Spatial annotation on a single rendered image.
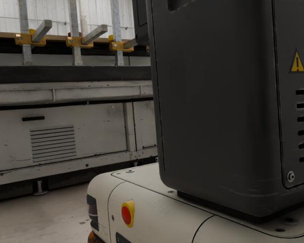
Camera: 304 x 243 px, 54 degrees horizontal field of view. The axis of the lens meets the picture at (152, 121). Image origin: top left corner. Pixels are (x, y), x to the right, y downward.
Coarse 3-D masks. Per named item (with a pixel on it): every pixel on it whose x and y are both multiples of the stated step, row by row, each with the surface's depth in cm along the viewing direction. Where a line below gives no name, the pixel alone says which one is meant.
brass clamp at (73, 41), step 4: (72, 36) 155; (68, 40) 154; (72, 40) 155; (76, 40) 156; (80, 40) 157; (68, 44) 155; (72, 44) 155; (76, 44) 156; (80, 44) 157; (84, 44) 159; (88, 44) 160; (92, 44) 161
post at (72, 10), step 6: (72, 0) 156; (72, 6) 156; (72, 12) 156; (72, 18) 156; (72, 24) 156; (72, 30) 156; (78, 30) 158; (78, 36) 158; (72, 48) 158; (78, 48) 158; (72, 54) 159; (78, 54) 158; (78, 60) 158
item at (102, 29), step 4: (96, 28) 140; (100, 28) 135; (104, 28) 135; (92, 32) 144; (96, 32) 140; (100, 32) 137; (104, 32) 138; (84, 36) 153; (88, 36) 149; (92, 36) 145; (96, 36) 144; (84, 40) 154; (88, 40) 151; (92, 40) 152; (80, 48) 168
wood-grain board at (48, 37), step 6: (0, 36) 153; (6, 36) 155; (12, 36) 156; (48, 36) 166; (54, 36) 168; (60, 36) 169; (66, 36) 171; (96, 42) 183; (102, 42) 184; (108, 42) 185
